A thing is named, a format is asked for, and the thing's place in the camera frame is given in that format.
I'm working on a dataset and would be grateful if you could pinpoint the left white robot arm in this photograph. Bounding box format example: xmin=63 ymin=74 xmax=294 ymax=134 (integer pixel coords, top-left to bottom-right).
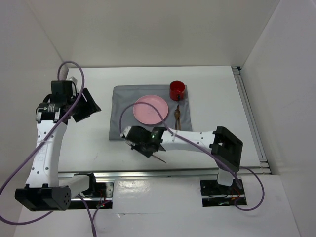
xmin=15 ymin=77 xmax=101 ymax=211

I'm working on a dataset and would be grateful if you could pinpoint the aluminium rail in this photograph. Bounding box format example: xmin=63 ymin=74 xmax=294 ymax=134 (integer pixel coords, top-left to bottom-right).
xmin=58 ymin=163 xmax=271 ymax=180
xmin=232 ymin=67 xmax=270 ymax=168

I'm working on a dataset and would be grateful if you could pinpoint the copper spoon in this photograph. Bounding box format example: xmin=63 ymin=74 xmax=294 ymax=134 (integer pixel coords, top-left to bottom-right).
xmin=174 ymin=109 xmax=180 ymax=130

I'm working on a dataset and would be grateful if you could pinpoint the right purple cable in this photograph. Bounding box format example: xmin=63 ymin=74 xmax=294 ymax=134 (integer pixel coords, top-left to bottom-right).
xmin=119 ymin=103 xmax=265 ymax=211

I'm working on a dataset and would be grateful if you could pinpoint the red mug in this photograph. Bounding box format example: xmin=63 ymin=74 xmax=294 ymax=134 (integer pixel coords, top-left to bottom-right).
xmin=169 ymin=80 xmax=186 ymax=101

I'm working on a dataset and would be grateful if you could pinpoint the grey cloth placemat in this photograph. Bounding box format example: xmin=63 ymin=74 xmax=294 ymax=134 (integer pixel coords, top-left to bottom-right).
xmin=109 ymin=84 xmax=193 ymax=140

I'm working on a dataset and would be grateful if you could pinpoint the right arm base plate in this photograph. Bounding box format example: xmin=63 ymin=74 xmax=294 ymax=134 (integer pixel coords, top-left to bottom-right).
xmin=200 ymin=180 xmax=245 ymax=197

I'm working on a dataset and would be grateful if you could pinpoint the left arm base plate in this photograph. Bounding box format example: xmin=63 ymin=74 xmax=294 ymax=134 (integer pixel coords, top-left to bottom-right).
xmin=69 ymin=179 xmax=115 ymax=201

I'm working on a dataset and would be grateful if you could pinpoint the copper knife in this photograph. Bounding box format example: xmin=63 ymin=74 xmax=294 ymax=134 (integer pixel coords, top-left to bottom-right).
xmin=175 ymin=104 xmax=181 ymax=130

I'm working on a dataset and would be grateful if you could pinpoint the front aluminium rail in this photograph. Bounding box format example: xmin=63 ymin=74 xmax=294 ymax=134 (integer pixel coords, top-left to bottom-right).
xmin=58 ymin=163 xmax=271 ymax=180

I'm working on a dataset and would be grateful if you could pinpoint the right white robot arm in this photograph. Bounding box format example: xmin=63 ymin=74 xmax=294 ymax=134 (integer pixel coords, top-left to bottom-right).
xmin=120 ymin=126 xmax=243 ymax=194

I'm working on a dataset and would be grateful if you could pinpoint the pink plate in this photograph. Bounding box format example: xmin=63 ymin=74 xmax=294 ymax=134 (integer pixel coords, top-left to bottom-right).
xmin=133 ymin=95 xmax=169 ymax=125

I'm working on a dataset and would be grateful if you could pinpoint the right aluminium rail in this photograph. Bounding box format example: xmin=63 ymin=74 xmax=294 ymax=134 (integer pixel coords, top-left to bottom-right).
xmin=232 ymin=67 xmax=270 ymax=168

